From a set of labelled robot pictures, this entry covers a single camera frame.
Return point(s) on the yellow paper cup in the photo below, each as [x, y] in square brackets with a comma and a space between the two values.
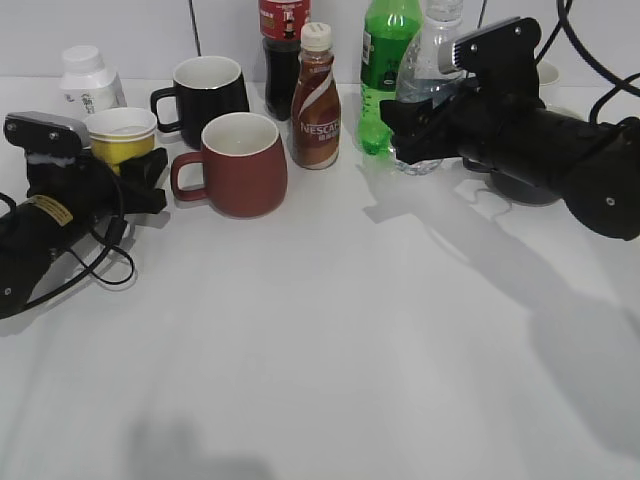
[121, 134]

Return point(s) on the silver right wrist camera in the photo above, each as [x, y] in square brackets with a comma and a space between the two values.
[490, 48]

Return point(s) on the dark grey ceramic mug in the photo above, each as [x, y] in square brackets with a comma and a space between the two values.
[511, 188]

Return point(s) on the clear water bottle green label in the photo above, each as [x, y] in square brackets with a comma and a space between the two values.
[419, 78]

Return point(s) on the brown Nescafe coffee bottle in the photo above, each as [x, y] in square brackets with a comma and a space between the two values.
[316, 107]

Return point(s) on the white ceramic mug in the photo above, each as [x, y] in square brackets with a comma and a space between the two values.
[549, 83]

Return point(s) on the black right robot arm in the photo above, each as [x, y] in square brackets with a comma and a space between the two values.
[594, 169]

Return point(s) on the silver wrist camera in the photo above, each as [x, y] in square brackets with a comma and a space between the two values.
[46, 134]
[490, 48]

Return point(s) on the cola bottle red label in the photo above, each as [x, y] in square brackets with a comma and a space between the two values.
[280, 25]

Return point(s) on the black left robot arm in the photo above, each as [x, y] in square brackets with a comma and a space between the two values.
[28, 252]

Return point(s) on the red-brown ceramic mug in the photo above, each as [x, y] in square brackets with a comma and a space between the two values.
[244, 166]

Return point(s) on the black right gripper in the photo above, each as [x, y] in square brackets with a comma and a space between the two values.
[493, 120]

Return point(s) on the green soda bottle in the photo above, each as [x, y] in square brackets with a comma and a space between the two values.
[389, 27]

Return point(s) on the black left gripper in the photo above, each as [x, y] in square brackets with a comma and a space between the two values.
[76, 190]

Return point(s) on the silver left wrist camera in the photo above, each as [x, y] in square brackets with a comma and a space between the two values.
[46, 134]

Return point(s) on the white yogurt carton bottle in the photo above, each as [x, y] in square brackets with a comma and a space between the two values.
[88, 84]

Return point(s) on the black ceramic mug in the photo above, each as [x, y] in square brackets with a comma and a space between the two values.
[204, 88]

